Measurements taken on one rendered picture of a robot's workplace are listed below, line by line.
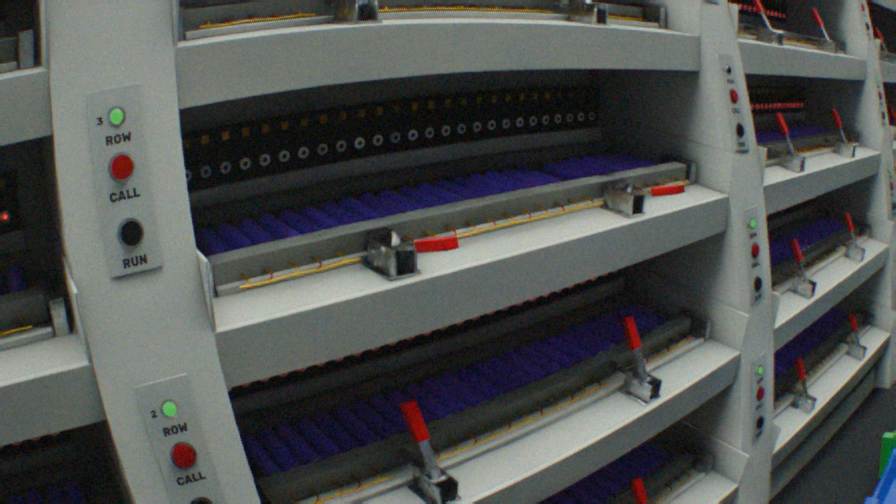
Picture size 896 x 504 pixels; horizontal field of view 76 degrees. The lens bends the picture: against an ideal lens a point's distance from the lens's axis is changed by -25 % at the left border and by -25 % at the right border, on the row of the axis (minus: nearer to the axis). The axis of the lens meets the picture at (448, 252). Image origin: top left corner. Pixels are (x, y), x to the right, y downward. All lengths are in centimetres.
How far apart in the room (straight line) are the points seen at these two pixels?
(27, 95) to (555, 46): 46
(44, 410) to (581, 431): 49
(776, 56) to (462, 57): 59
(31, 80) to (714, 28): 75
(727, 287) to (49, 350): 74
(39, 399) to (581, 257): 48
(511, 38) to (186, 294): 35
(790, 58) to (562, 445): 69
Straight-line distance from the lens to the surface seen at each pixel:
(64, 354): 49
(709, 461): 97
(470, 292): 58
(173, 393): 48
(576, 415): 74
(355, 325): 53
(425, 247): 51
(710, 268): 90
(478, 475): 65
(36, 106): 48
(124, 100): 47
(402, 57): 57
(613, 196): 73
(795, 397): 118
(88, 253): 46
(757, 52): 101
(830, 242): 134
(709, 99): 87
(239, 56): 51
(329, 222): 61
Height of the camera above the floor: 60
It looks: 7 degrees down
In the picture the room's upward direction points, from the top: 9 degrees counter-clockwise
